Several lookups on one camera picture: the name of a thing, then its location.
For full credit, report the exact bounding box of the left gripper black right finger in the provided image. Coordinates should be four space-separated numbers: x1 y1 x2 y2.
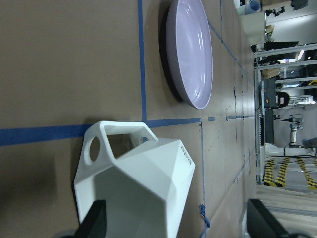
247 199 295 238

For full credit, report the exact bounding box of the lavender plate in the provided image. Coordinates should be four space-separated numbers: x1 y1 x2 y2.
166 0 213 110

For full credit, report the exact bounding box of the white faceted cup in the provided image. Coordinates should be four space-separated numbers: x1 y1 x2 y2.
74 121 195 238

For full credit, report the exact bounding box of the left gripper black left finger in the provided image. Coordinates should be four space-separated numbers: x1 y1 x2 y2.
73 200 107 238

